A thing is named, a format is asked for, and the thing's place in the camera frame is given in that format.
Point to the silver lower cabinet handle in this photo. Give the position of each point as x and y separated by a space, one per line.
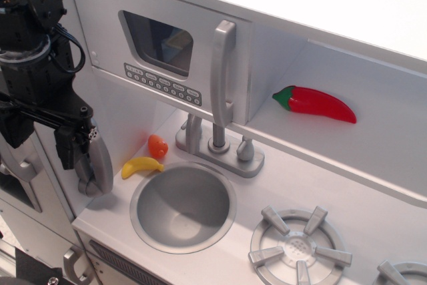
77 267

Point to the yellow toy banana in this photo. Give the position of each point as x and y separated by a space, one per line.
140 164

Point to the orange toy fruit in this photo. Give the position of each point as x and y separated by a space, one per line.
157 146

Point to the white toy kitchen cabinet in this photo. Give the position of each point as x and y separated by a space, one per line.
370 176

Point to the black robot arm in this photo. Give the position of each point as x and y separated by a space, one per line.
31 32

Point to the silver microwave door handle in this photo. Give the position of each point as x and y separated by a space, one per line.
224 41

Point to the white toy microwave door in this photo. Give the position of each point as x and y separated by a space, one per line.
165 47

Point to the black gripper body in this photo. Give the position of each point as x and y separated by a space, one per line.
42 92

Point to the silver toy telephone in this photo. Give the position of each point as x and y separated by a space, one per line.
94 169

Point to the silver fridge door handle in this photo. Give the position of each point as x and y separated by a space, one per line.
21 170

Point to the silver toy faucet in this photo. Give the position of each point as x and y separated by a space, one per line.
211 143

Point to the red toy chili pepper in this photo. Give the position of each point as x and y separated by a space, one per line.
313 102

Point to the silver stove burner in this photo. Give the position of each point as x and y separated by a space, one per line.
400 273
297 247

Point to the silver round sink bowl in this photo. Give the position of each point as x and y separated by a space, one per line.
184 209

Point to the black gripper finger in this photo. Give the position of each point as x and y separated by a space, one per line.
69 146

